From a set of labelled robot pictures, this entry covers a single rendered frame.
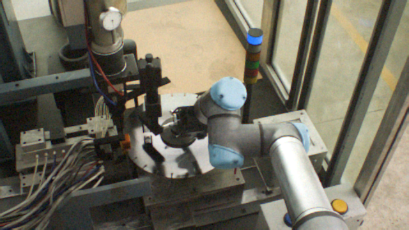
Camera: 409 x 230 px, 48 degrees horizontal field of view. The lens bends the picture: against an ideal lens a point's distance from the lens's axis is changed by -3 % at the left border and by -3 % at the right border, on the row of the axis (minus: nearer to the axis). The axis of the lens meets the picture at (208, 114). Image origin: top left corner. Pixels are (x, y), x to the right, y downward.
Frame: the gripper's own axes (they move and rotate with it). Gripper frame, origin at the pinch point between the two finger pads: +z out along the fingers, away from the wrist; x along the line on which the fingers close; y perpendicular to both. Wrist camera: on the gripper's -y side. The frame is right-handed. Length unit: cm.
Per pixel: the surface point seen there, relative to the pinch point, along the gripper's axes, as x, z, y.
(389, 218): 44, 63, -120
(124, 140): -0.8, 6.2, 17.3
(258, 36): -22.4, -12.5, -22.0
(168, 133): -0.8, 4.5, 4.8
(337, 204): 28.9, -15.0, -32.4
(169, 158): 6.7, 1.9, 6.6
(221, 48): -42, 43, -38
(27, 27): -73, 78, 36
